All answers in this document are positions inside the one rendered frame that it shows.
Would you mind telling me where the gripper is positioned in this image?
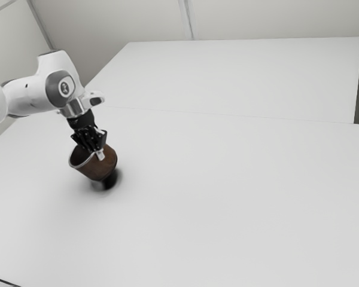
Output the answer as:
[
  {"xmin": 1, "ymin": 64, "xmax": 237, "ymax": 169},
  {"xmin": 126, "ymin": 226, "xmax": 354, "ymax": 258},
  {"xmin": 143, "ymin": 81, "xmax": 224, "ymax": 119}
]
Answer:
[{"xmin": 66, "ymin": 109, "xmax": 109, "ymax": 161}]

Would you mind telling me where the brown mug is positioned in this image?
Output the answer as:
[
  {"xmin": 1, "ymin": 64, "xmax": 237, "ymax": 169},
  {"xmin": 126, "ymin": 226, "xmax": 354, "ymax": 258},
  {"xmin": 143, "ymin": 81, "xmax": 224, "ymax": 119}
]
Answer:
[{"xmin": 68, "ymin": 143, "xmax": 118, "ymax": 182}]

